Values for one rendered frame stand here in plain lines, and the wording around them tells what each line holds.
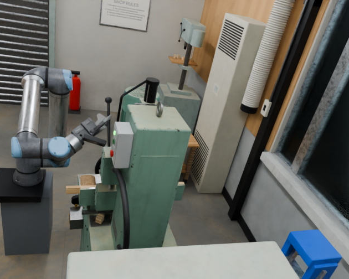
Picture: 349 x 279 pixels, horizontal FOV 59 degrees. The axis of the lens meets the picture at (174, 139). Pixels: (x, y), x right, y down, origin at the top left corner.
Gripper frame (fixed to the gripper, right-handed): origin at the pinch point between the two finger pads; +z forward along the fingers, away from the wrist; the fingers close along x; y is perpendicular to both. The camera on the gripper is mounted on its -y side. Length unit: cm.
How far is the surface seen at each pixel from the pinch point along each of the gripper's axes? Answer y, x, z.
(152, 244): -60, -4, -28
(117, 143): -15.5, -41.4, -19.0
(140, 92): -1.5, -20.6, 13.4
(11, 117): 126, 270, -2
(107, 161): -17.3, -22.2, -21.7
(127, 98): -0.3, -22.0, 5.3
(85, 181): -14.4, 25.8, -26.1
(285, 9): -14, 0, 165
